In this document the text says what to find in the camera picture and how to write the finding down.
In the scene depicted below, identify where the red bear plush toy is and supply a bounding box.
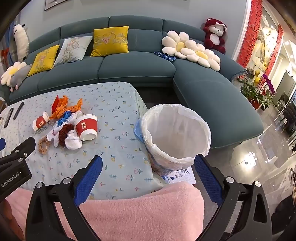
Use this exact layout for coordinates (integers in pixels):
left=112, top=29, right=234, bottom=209
left=203, top=18, right=228, bottom=55

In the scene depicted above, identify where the green potted plant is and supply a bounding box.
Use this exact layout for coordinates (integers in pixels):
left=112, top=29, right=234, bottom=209
left=238, top=74, right=269, bottom=109

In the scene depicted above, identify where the blue wrapper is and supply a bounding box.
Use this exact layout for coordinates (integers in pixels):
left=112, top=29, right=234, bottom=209
left=57, top=111, right=74, bottom=127

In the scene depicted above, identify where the purple orchid plant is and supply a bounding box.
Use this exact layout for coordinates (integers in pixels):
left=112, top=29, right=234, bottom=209
left=261, top=74, right=277, bottom=98

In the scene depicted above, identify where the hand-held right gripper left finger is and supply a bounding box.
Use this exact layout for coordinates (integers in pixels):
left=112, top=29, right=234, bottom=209
left=25, top=155, right=109, bottom=241

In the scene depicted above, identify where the yellow embroidered pillow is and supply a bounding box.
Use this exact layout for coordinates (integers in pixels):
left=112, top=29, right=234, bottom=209
left=27, top=44, right=60, bottom=77
left=90, top=26, right=129, bottom=57

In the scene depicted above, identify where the teal fabric corner sofa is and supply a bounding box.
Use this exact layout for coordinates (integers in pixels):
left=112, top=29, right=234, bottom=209
left=5, top=15, right=264, bottom=149

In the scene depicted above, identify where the white printed paper sheet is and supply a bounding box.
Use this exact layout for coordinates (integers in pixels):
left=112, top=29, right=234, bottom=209
left=161, top=168, right=193, bottom=186

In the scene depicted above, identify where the bin with white plastic bag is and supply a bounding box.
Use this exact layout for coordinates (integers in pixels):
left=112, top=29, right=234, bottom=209
left=141, top=103, right=212, bottom=172

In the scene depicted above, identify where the small red paper cup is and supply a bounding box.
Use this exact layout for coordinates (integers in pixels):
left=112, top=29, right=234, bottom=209
left=32, top=112, right=49, bottom=131

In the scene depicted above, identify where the brown scrunchie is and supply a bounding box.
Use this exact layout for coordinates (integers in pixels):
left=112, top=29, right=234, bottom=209
left=58, top=123, right=75, bottom=146

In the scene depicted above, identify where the pink fleece blanket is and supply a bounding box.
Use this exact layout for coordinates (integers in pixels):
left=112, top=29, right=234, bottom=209
left=5, top=181, right=205, bottom=241

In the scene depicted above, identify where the large red paper cup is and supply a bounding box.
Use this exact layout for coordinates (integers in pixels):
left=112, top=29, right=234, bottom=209
left=74, top=114, right=98, bottom=142

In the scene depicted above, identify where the orange snack wrapper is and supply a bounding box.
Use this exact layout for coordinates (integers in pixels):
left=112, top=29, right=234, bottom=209
left=51, top=95, right=69, bottom=113
left=49, top=98, right=83, bottom=120

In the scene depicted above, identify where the dark framed wall picture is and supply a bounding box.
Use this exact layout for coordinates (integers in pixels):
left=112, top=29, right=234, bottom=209
left=44, top=0, right=97, bottom=11

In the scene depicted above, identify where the white long plush toy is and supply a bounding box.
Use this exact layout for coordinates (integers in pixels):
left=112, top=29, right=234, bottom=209
left=13, top=23, right=29, bottom=62

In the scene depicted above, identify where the red hanging ornament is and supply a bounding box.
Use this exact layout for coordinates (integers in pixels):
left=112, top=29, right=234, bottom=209
left=0, top=47, right=11, bottom=65

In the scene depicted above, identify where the pale blue embroidered pillow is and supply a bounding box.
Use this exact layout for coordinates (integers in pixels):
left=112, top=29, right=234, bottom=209
left=53, top=36, right=93, bottom=66

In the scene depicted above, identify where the white daisy flower cushion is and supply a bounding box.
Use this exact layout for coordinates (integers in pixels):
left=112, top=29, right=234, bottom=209
left=0, top=61, right=28, bottom=87
left=161, top=31, right=201, bottom=55
left=174, top=42, right=221, bottom=71

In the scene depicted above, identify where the blue ruffled fabric band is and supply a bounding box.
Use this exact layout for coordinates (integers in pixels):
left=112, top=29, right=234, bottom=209
left=154, top=51, right=177, bottom=62

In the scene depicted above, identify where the floral light blue tablecloth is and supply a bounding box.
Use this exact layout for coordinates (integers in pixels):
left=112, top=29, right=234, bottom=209
left=0, top=82, right=167, bottom=201

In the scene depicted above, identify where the black remote control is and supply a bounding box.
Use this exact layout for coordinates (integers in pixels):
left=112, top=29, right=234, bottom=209
left=13, top=101, right=25, bottom=120
left=3, top=108, right=14, bottom=128

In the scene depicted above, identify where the beige scrunchie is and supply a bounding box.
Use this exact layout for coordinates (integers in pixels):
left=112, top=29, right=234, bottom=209
left=38, top=136, right=51, bottom=153

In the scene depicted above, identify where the blue plastic bag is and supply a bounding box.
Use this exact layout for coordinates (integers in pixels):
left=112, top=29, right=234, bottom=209
left=134, top=118, right=148, bottom=144

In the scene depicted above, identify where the white tissue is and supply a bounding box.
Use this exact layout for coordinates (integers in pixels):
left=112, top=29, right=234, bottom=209
left=47, top=123, right=66, bottom=148
left=64, top=130, right=82, bottom=150
left=69, top=111, right=83, bottom=123

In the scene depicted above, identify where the grey mouse plush toy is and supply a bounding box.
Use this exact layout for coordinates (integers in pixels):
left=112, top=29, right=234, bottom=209
left=9, top=64, right=33, bottom=92

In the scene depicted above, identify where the red wall decoration strip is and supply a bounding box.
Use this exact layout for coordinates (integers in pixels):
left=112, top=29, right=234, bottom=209
left=266, top=24, right=284, bottom=75
left=236, top=0, right=263, bottom=67

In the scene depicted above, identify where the black dining chair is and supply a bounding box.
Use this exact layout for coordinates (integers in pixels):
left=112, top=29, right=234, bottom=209
left=281, top=102, right=296, bottom=149

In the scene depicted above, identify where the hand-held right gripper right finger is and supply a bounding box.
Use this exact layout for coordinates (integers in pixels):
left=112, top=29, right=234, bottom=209
left=194, top=154, right=273, bottom=241

